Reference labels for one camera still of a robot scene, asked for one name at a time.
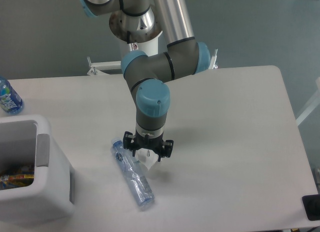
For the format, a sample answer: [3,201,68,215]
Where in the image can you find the white table leg frame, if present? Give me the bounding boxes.
[295,77,320,126]

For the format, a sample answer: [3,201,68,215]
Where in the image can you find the clear plastic bottle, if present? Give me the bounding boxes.
[111,138,155,207]

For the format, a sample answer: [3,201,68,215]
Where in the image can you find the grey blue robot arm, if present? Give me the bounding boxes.
[79,0,211,158]

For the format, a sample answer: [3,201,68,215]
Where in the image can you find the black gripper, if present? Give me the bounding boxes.
[123,131,174,162]

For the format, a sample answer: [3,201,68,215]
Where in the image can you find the blue labelled drink bottle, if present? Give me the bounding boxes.
[0,77,24,114]

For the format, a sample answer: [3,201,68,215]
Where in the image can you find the white trash can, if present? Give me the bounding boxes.
[0,115,75,224]

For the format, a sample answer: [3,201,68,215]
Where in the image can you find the colourful snack wrappers in bin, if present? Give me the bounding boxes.
[0,164,35,190]

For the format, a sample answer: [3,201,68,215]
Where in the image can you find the white pedestal foot bracket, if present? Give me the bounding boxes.
[87,56,122,76]

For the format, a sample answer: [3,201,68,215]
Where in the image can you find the white paper wrapper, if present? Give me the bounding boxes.
[136,148,159,170]

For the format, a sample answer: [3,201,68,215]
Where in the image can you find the black device at table edge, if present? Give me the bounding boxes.
[302,194,320,221]

